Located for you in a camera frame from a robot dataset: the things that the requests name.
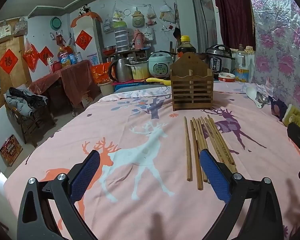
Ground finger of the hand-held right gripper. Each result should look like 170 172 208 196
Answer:
287 122 300 160

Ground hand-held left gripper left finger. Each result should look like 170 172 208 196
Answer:
17 149 101 240

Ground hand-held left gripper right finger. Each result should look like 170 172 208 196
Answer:
199 149 283 240

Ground pile of wooden chopsticks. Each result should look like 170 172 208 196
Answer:
184 114 237 190

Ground wooden slatted chopstick holder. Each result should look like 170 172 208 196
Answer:
170 52 214 112

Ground yellow cloth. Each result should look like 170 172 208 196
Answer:
282 104 300 128

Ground pink deer print cloth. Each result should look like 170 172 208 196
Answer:
3 81 300 240

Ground white ceramic spoon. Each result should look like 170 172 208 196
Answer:
245 86 263 109

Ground brown cardboard box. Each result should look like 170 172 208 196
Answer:
80 90 94 108

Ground wooden chair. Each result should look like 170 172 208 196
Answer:
4 87 55 148

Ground red printed cardboard box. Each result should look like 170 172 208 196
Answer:
0 134 23 167

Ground clear plastic bottle yellow label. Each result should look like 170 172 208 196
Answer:
234 44 250 83

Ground white plastic bucket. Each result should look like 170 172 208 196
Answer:
98 81 115 97

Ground small red white bowl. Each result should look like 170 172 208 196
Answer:
218 72 236 82

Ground pile of grey black clothes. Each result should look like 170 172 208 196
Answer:
5 87 48 117

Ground table with red cover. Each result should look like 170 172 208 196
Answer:
29 60 100 117

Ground blue plastic crate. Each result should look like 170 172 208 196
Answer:
114 79 172 94

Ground red gift bag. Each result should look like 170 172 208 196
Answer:
91 62 115 84

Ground black silver pressure cooker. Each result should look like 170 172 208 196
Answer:
205 44 236 80

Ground steel electric kettle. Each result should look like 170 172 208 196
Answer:
108 57 133 83

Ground yellow plastic ladle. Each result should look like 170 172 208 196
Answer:
146 77 172 86

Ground wooden door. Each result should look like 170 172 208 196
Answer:
0 25 32 118

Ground yellow enamel pot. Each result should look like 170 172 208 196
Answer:
126 61 150 80

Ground cooking oil bottle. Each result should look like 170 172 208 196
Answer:
57 45 72 68

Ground pale green rice cooker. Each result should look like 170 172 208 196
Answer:
148 51 175 79

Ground red diamond paper poster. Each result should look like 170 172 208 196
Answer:
75 30 93 50
0 49 19 75
39 46 54 67

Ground red metal basin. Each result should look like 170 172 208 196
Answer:
102 45 117 55

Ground wooden side shelf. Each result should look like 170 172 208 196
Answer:
100 47 150 63

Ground red plastic bag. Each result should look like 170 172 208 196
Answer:
22 39 39 71

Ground dark sauce bottle yellow cap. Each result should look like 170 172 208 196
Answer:
177 35 197 58

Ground dark red curtain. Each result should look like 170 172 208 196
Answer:
212 0 256 52

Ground stacked food carrier green lid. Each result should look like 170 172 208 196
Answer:
114 21 129 53

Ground pink thermos flask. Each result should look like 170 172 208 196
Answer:
132 29 145 50

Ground white refrigerator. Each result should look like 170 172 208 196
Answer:
72 12 103 67

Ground white tote bag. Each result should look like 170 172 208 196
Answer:
143 26 156 42

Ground green round basin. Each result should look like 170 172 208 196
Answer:
50 17 62 30

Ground orange cloth cover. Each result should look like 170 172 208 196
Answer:
70 12 103 28

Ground hanging clear plastic bag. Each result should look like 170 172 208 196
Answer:
146 4 157 27
112 1 124 23
160 2 177 23

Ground panda plush toy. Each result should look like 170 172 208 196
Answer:
77 4 91 17

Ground floral foil wall sheet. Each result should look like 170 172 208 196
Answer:
245 0 300 128

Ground green jar shaped wall organiser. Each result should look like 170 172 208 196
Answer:
132 7 144 28

